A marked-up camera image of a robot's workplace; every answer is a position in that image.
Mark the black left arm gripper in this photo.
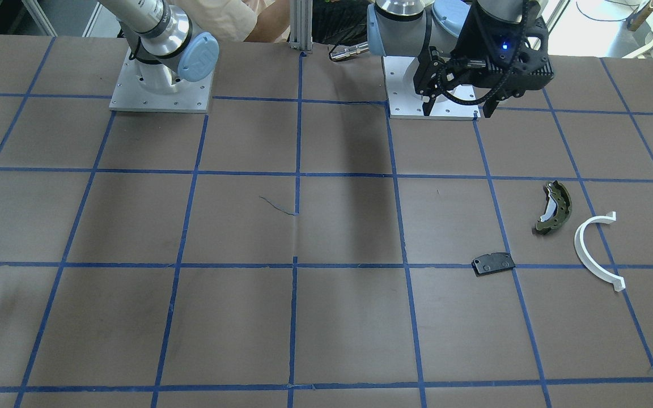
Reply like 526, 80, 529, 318
414, 46, 508, 118

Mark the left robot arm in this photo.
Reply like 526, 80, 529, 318
329, 1, 545, 120

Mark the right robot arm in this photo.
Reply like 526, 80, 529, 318
100, 1, 220, 82

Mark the green brake shoe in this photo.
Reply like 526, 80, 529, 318
533, 180, 572, 235

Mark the black brake pad plate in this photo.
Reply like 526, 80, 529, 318
470, 252, 516, 277

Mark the seated person beige shirt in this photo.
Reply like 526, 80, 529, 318
170, 1, 291, 43

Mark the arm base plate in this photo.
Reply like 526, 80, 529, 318
388, 56, 481, 121
109, 49, 214, 114

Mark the aluminium frame post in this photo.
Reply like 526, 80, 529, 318
288, 0, 313, 53

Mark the white curved plastic bracket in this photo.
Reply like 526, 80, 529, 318
573, 211, 626, 292

